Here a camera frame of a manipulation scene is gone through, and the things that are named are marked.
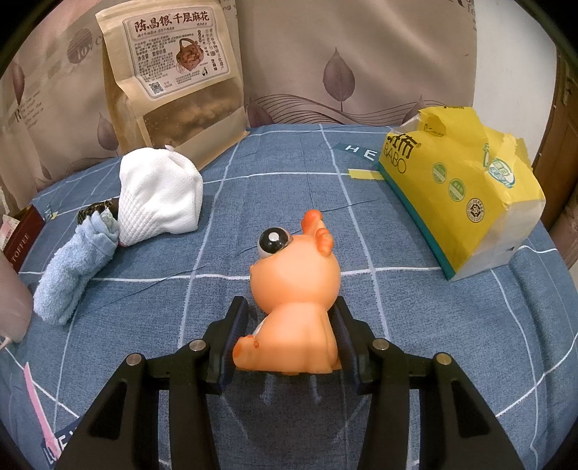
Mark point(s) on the blue checked tablecloth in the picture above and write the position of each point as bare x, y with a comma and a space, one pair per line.
406, 316

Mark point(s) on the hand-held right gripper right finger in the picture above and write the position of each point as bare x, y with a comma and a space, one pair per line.
348, 334

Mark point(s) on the red metal tin box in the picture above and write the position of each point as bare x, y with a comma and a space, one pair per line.
29, 235

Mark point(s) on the beige leaf print curtain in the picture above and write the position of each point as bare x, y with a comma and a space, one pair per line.
338, 58

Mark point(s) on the white waffle cloth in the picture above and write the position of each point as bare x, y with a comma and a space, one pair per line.
158, 199

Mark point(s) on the orange rubber toy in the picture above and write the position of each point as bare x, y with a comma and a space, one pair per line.
293, 307

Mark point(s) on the pink mug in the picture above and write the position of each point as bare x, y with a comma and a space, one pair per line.
13, 303

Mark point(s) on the yellow tissue pack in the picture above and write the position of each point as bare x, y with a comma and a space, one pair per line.
451, 190

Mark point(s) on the wooden door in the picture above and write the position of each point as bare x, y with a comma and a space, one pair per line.
562, 180

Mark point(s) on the light blue towel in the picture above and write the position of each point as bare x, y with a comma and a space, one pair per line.
67, 275

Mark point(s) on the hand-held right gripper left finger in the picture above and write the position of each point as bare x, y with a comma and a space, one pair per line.
235, 327

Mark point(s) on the kraft paper snack bag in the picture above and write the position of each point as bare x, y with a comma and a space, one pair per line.
180, 68

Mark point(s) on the metal door latch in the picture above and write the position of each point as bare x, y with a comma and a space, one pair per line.
569, 83

